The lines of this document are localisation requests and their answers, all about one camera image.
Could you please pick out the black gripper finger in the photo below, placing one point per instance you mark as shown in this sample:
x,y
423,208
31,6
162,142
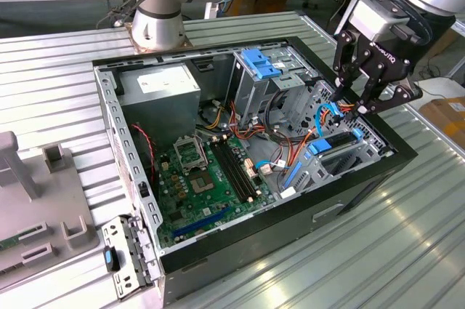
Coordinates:
x,y
345,54
396,98

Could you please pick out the hard disk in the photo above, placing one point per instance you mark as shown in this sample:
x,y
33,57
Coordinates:
x,y
319,146

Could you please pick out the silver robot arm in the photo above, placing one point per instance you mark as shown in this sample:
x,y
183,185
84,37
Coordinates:
x,y
156,32

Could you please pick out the silver disk bay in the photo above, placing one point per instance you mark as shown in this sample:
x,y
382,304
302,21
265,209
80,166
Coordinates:
x,y
316,174

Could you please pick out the white table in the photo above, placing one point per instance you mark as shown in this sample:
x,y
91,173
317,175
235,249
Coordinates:
x,y
443,87

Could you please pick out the brown cardboard box with label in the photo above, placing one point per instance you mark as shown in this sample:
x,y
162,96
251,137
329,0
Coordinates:
x,y
443,116

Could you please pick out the blue plastic drive latch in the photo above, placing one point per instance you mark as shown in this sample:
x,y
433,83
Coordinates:
x,y
259,63

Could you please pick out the silver drive cage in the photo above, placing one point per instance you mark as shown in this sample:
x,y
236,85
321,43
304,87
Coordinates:
x,y
250,94

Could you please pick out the black RAM slot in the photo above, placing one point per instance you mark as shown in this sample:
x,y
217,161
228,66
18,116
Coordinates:
x,y
243,167
238,169
233,171
229,172

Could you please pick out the black PC case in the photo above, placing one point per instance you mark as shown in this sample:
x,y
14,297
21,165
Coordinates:
x,y
290,225

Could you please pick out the CPU socket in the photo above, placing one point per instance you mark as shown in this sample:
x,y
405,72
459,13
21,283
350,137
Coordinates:
x,y
201,182

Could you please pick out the grey power supply unit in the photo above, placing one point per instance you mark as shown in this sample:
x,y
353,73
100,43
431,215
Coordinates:
x,y
160,112

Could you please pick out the blue expansion slot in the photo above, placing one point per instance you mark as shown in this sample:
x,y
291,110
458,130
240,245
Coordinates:
x,y
201,221

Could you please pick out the green motherboard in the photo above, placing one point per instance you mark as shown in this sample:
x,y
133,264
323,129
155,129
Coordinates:
x,y
189,211

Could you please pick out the silver expansion slot retainer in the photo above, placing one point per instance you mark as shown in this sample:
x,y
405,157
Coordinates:
x,y
141,251

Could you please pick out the black blue retainer clip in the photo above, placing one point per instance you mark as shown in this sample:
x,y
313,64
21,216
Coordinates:
x,y
110,258

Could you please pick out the grey parts rack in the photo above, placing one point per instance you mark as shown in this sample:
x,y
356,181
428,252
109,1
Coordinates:
x,y
47,200

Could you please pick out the green RAM stick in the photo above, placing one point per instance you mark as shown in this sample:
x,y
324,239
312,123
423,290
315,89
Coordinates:
x,y
9,243

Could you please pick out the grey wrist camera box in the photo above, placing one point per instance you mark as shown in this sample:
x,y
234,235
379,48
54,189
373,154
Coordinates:
x,y
374,18

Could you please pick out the aluminium frame shelf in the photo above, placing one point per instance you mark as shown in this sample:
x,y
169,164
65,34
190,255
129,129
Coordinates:
x,y
460,27

